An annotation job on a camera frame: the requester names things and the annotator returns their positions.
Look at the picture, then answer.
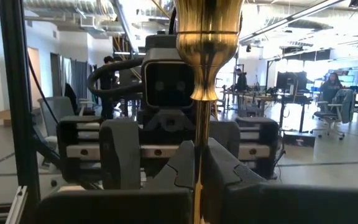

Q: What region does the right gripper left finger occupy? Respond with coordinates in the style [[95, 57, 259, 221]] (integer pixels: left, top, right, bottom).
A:
[[32, 139, 196, 224]]

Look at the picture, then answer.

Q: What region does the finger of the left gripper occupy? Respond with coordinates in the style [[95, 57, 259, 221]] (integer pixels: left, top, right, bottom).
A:
[[209, 119, 241, 149], [99, 119, 142, 190]]

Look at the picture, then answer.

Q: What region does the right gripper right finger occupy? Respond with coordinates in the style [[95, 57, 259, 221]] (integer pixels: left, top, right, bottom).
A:
[[202, 138, 358, 224]]

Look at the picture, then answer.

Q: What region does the gold candlestick holder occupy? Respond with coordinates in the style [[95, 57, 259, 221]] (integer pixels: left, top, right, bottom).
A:
[[174, 0, 245, 224]]

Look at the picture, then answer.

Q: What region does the person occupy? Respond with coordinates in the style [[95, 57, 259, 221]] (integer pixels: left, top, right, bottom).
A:
[[319, 72, 345, 103], [234, 68, 249, 93], [99, 55, 119, 121]]

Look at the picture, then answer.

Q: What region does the black office desk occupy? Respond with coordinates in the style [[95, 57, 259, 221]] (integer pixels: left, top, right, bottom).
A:
[[222, 91, 313, 134]]

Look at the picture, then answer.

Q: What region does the black box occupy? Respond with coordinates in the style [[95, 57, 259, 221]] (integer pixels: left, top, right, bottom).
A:
[[283, 130, 316, 148]]

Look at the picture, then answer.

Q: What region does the silver aluminium bar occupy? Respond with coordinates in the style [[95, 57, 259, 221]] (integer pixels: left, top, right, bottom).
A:
[[4, 185, 28, 224]]

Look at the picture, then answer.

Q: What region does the grey curtain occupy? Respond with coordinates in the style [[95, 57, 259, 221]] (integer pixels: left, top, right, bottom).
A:
[[59, 55, 89, 101]]

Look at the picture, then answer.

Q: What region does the black computer monitor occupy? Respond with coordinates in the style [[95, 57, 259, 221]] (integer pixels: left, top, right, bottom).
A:
[[275, 70, 308, 94]]

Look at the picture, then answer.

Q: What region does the grey office chair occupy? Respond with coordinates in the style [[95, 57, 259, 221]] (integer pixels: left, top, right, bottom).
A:
[[311, 88, 356, 141]]

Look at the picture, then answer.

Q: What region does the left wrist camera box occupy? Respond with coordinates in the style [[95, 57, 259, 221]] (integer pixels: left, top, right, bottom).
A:
[[140, 33, 196, 110]]

